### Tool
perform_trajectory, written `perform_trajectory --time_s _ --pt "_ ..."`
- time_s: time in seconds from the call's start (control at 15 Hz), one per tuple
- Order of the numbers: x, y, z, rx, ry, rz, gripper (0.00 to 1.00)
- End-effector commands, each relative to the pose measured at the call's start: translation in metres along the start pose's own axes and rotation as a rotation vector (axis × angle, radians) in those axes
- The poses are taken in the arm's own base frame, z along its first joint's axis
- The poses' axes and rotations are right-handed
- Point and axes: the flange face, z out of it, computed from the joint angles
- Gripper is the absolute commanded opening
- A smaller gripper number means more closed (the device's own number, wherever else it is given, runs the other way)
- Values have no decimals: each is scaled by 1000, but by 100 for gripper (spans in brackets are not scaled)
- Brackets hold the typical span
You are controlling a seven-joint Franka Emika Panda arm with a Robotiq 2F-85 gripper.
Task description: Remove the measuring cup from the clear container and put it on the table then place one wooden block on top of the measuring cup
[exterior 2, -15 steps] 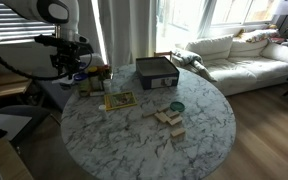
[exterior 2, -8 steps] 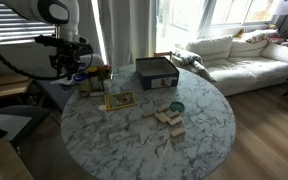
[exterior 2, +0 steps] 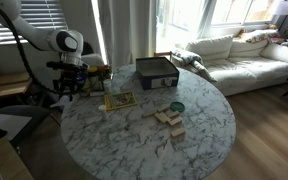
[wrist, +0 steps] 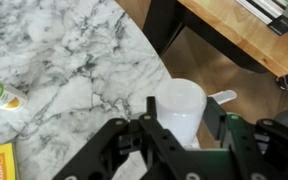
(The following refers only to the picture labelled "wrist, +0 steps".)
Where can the yellow dog picture book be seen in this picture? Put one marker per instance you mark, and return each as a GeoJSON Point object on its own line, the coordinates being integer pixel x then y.
{"type": "Point", "coordinates": [0, 161]}

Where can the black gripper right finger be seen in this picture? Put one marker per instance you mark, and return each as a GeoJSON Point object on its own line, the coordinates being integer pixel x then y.
{"type": "Point", "coordinates": [214, 118]}

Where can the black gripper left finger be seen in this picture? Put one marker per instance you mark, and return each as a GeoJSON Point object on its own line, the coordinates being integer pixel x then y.
{"type": "Point", "coordinates": [151, 106]}

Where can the small black box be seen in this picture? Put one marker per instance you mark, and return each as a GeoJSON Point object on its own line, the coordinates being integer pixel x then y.
{"type": "Point", "coordinates": [281, 25]}

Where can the wooden desk black legs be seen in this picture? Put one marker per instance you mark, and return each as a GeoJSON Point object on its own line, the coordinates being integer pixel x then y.
{"type": "Point", "coordinates": [250, 36]}

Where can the translucent white measuring cup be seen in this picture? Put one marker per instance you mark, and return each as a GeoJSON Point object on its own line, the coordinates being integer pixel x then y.
{"type": "Point", "coordinates": [180, 106]}

